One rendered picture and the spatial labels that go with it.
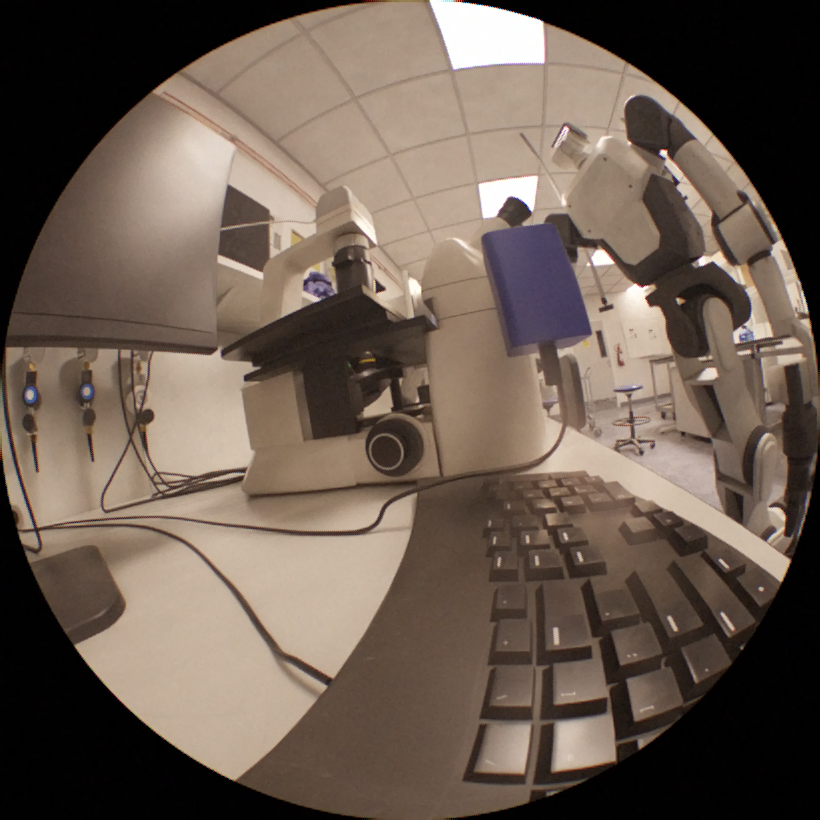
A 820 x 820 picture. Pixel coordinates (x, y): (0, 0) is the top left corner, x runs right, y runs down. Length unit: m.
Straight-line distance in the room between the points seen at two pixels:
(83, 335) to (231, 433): 0.70
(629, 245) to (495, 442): 0.51
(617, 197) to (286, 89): 1.77
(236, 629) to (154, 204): 0.34
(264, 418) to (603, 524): 0.43
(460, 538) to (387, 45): 1.98
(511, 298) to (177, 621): 0.29
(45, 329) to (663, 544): 0.36
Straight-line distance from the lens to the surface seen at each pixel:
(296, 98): 2.02
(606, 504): 0.18
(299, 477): 0.38
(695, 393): 0.75
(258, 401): 0.46
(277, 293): 0.56
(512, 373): 0.30
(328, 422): 0.36
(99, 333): 0.23
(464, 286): 0.32
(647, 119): 0.68
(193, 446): 0.81
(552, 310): 0.19
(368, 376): 0.40
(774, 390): 0.63
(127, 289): 0.26
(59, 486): 0.73
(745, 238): 0.60
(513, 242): 0.21
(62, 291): 0.25
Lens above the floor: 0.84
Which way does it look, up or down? 1 degrees down
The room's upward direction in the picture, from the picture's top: 10 degrees counter-clockwise
